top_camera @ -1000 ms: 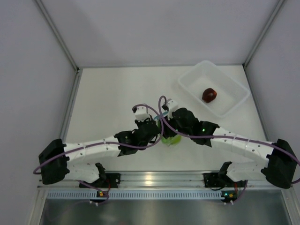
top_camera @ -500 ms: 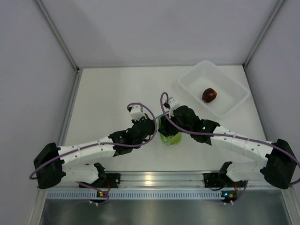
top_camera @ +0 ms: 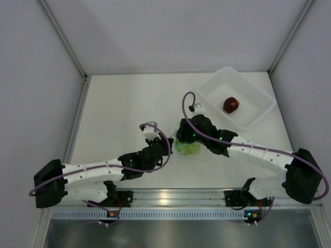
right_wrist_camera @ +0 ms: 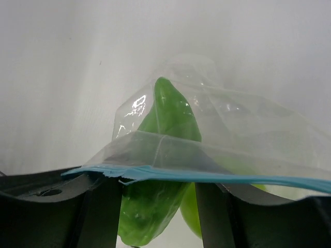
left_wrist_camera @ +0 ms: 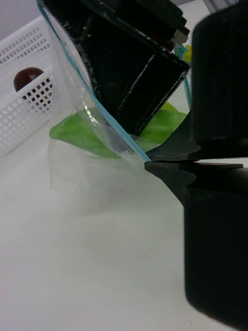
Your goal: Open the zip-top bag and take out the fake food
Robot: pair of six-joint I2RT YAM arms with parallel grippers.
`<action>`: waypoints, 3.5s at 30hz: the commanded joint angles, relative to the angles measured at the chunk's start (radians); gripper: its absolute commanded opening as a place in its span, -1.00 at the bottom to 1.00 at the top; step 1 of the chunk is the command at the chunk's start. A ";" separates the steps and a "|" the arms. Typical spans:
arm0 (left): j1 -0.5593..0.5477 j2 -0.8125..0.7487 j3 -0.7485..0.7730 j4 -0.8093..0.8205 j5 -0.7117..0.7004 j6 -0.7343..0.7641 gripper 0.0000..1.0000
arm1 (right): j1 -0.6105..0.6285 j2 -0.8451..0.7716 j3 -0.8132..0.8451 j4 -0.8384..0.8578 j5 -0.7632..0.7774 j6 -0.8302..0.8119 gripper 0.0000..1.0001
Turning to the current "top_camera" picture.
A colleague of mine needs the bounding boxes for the clear zip top bag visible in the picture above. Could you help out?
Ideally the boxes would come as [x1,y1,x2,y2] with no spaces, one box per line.
[170,126,200,156]

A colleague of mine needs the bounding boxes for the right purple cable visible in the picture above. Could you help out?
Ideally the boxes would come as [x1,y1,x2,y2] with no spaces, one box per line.
[182,92,329,222]

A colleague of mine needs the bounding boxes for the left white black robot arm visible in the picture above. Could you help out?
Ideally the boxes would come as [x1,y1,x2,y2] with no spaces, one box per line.
[30,136,174,209]

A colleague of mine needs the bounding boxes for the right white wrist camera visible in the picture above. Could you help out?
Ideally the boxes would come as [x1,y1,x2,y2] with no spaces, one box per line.
[188,103,205,116]

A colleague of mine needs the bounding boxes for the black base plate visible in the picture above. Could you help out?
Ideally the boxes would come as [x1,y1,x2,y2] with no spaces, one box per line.
[89,190,133,208]
[224,190,272,208]

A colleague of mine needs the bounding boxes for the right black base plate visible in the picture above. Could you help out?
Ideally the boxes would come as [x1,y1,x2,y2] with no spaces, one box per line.
[224,190,272,208]

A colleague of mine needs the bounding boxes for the green fake food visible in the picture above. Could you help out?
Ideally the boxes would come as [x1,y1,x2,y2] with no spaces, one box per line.
[174,139,200,156]

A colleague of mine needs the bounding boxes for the purple cable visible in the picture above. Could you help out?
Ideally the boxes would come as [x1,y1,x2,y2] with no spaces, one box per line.
[182,92,329,222]
[28,123,172,197]

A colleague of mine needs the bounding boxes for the aluminium frame post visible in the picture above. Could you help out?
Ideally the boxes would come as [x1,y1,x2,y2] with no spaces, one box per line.
[267,0,317,76]
[37,0,87,79]

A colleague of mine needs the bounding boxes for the white slotted cable duct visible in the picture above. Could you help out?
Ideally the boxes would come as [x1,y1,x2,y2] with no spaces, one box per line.
[52,209,259,221]

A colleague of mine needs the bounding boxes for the clear plastic bin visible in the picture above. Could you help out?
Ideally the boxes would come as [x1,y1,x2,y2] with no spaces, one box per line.
[196,67,276,130]

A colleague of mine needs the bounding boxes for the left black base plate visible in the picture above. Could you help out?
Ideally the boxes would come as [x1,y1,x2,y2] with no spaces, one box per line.
[89,190,133,208]

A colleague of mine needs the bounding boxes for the right aluminium frame post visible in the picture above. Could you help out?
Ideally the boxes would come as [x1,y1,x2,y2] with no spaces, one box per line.
[267,0,317,76]

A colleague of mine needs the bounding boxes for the left aluminium frame post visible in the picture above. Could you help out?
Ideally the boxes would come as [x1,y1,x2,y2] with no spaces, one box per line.
[37,0,87,79]

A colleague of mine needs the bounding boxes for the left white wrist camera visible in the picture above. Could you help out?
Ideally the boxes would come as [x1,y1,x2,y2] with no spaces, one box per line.
[139,121,159,141]

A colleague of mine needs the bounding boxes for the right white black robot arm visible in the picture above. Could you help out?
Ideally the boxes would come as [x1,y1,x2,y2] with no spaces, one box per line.
[176,114,322,205]

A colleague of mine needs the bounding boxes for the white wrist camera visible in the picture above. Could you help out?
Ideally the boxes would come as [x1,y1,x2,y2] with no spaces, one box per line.
[188,103,205,116]
[139,121,159,141]

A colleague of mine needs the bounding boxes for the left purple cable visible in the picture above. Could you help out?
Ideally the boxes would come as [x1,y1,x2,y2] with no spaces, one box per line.
[28,123,172,197]

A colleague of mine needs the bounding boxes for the aluminium mounting rail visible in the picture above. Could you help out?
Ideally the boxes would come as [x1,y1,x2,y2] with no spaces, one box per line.
[55,189,323,209]

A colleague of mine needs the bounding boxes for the red fake apple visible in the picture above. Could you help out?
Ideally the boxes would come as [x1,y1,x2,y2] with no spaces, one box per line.
[222,97,239,114]

